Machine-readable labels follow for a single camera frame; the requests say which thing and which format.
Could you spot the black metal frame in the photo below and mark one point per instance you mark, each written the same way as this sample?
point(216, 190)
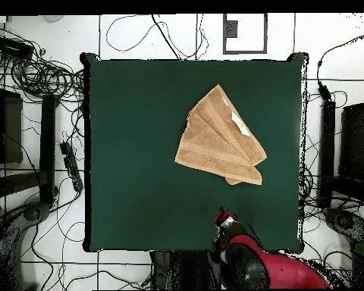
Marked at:
point(47, 145)
point(327, 145)

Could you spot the tan terry towel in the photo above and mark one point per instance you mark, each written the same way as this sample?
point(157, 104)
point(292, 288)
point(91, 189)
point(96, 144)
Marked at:
point(221, 145)

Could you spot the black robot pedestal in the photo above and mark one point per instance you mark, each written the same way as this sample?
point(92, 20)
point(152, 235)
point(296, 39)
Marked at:
point(185, 269)

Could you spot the black rectangular box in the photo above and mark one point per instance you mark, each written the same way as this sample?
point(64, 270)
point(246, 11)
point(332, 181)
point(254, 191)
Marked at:
point(13, 48)

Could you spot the dark green table cloth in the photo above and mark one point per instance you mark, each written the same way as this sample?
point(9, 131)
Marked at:
point(139, 151)

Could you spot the grey floor hatch frame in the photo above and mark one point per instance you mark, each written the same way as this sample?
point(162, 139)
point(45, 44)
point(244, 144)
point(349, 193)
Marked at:
point(230, 28)

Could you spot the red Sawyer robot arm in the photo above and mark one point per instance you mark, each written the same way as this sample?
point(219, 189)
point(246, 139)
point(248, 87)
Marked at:
point(285, 269)

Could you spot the black power strip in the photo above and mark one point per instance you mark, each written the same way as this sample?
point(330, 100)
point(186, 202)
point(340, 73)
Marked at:
point(71, 165)

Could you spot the grey stand base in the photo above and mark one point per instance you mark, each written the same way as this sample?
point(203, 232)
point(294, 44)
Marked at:
point(344, 221)
point(33, 213)

